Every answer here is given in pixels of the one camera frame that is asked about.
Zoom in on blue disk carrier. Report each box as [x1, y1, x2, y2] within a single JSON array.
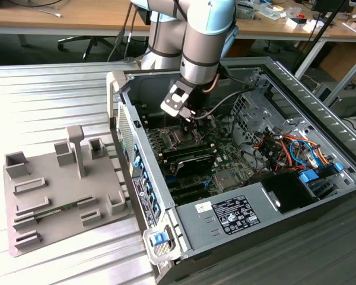
[[299, 169, 317, 186]]

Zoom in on orange wire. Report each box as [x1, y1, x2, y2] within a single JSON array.
[[280, 134, 336, 167]]

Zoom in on CPU socket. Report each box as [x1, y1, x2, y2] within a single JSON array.
[[161, 123, 205, 149]]

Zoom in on green RAM stick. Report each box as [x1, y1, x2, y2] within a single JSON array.
[[32, 201, 81, 220]]

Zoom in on brown cardboard box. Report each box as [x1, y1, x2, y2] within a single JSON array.
[[320, 44, 356, 87]]

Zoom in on grey PC case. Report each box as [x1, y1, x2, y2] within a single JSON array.
[[106, 56, 356, 285]]

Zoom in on grey power supply unit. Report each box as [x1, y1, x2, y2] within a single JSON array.
[[174, 181, 281, 252]]

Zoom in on black USB cable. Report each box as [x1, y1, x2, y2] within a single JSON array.
[[106, 2, 137, 62]]

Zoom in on green motherboard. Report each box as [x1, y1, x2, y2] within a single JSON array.
[[145, 117, 256, 205]]

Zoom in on black graphics card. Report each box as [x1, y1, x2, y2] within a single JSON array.
[[166, 154, 217, 179]]

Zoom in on black serial label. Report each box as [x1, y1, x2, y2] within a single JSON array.
[[132, 177, 161, 226]]

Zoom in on black rating label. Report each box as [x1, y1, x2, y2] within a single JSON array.
[[212, 194, 260, 235]]

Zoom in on grey computer tower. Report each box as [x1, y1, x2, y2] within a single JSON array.
[[313, 81, 356, 118]]

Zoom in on small white box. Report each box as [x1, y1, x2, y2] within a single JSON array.
[[286, 16, 319, 33]]

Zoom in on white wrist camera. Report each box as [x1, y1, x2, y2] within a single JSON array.
[[160, 82, 196, 121]]

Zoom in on black office chair base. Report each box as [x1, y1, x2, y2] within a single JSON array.
[[58, 34, 119, 62]]

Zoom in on blue wire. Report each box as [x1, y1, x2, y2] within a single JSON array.
[[289, 138, 320, 167]]

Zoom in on small white sticker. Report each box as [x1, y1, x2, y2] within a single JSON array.
[[194, 201, 213, 213]]

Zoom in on perforated metal drive cage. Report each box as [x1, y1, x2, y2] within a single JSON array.
[[230, 69, 285, 146]]

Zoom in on black expansion slot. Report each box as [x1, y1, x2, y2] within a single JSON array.
[[167, 178, 210, 194], [171, 186, 213, 204]]

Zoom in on black RAM slot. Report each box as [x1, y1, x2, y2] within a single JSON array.
[[163, 147, 218, 160], [161, 141, 216, 155]]

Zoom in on wooden desk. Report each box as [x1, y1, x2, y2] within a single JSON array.
[[0, 0, 152, 65], [236, 0, 356, 99]]

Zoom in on black plastic air duct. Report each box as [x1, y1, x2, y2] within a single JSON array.
[[249, 171, 320, 215]]

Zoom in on grey parts rack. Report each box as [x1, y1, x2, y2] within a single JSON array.
[[2, 124, 136, 258]]

